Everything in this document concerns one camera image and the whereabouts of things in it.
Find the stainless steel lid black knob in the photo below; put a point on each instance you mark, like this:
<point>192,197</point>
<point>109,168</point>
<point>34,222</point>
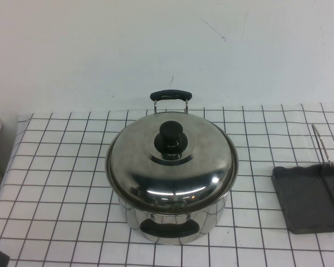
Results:
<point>183,178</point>

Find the white black grid tablecloth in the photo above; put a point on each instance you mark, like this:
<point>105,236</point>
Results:
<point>58,167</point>

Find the black plastic drip tray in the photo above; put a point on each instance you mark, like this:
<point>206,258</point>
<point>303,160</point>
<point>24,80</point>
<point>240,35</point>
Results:
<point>303,200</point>

